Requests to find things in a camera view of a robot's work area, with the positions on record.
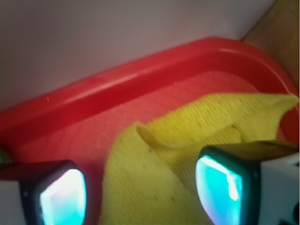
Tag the yellow cloth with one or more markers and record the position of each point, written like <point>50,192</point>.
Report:
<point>149,175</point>

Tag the brown cardboard panel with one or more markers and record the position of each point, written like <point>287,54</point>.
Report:
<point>277,33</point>

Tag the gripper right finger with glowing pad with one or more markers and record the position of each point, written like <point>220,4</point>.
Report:
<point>253,183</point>

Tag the red plastic tray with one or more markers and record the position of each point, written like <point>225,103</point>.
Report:
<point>80,121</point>

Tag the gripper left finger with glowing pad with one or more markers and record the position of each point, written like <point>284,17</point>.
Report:
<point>42,193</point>

